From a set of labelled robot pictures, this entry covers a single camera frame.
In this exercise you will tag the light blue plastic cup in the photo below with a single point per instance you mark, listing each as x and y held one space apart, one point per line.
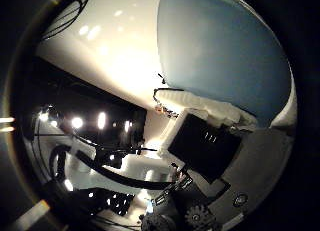
226 51

